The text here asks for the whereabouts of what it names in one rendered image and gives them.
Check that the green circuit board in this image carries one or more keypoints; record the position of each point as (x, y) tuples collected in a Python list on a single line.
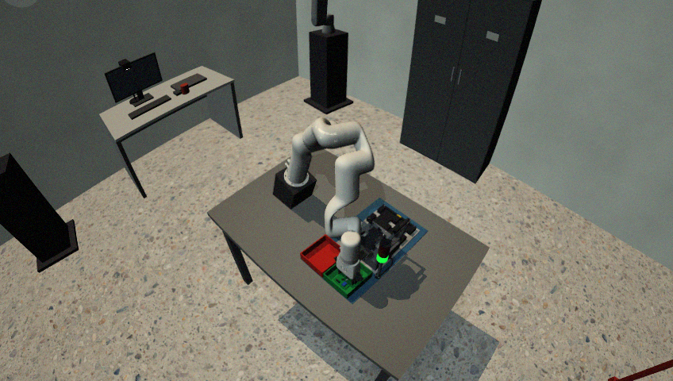
[(343, 280)]

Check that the red bin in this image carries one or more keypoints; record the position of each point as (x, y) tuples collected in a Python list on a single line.
[(321, 254)]

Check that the green bin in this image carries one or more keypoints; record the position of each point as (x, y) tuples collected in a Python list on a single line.
[(332, 273)]

